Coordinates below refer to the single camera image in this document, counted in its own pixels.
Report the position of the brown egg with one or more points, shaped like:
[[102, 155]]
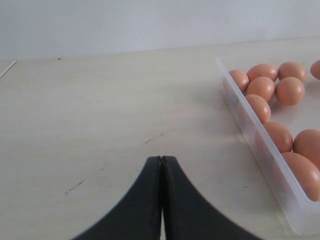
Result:
[[315, 69], [290, 91], [305, 172], [307, 144], [279, 134], [263, 70], [260, 107], [292, 69], [263, 87], [240, 78]]

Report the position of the clear plastic tray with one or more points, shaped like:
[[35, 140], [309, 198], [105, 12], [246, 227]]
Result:
[[302, 214]]

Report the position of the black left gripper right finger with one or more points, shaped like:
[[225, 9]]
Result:
[[187, 214]]

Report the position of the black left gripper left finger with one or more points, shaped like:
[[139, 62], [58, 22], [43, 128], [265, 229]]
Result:
[[137, 216]]

